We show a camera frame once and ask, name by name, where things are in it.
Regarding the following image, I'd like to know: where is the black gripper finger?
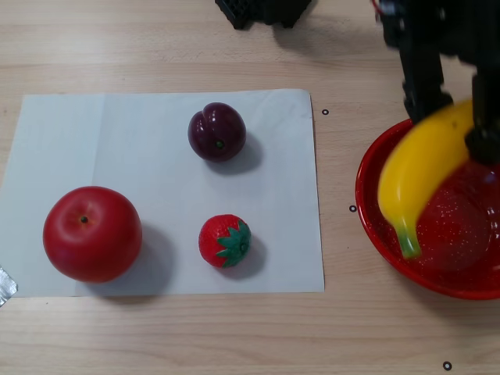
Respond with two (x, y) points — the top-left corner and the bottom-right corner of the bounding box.
(400, 52), (454, 124)
(466, 76), (500, 165)

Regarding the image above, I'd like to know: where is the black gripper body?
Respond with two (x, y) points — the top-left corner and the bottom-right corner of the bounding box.
(402, 23), (500, 77)

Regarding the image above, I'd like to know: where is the yellow plastic banana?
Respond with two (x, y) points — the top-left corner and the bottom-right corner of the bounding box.
(377, 99), (480, 260)

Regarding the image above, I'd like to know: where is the red speckled enamel bowl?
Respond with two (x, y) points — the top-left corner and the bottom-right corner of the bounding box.
(355, 119), (500, 301)

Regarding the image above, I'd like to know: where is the white paper sheet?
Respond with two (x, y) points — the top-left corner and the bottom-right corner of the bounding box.
(0, 88), (326, 298)

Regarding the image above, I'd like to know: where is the dark purple plastic plum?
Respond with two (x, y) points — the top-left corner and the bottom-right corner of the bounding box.
(187, 102), (247, 163)

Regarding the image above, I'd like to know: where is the red plastic strawberry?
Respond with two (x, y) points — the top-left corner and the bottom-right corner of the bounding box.
(198, 213), (252, 270)

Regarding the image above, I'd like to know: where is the red plastic apple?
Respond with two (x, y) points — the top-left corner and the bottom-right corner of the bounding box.
(42, 186), (143, 284)

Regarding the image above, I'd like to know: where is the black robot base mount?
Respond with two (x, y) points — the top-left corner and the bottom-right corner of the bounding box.
(214, 0), (316, 30)

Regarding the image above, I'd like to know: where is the grey duct tape piece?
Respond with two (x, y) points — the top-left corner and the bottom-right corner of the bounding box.
(0, 265), (20, 309)

